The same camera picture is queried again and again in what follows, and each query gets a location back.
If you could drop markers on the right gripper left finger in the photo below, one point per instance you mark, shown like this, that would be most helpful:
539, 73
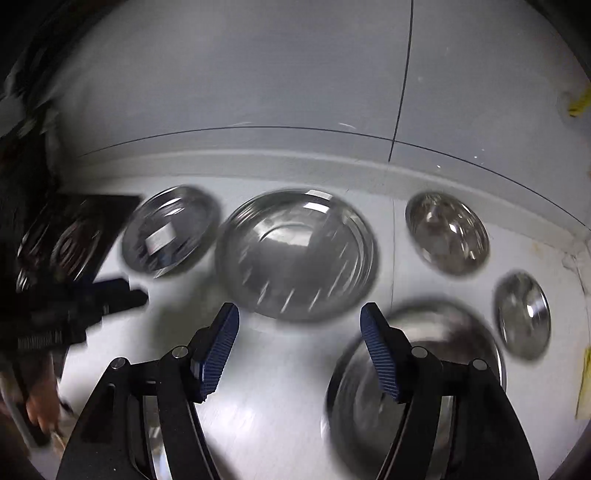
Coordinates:
109, 440

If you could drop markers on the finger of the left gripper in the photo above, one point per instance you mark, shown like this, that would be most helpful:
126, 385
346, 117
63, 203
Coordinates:
116, 302
109, 287

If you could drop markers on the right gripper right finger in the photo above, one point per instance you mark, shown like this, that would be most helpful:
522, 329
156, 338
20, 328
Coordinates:
487, 439

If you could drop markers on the small steel plate with label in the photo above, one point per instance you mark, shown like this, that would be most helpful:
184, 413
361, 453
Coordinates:
175, 226

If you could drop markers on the small steel bowl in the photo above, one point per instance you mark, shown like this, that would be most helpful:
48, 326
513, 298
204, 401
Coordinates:
523, 316
447, 233

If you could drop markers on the steel plate without label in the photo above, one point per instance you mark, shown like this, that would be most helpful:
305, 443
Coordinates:
297, 256

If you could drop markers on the large steel plate with label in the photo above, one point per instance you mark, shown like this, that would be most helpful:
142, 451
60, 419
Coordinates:
154, 438

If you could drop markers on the person left hand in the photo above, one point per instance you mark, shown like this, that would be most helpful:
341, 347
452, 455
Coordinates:
43, 405

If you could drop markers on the black gas stove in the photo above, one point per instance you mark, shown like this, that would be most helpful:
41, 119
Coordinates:
71, 237

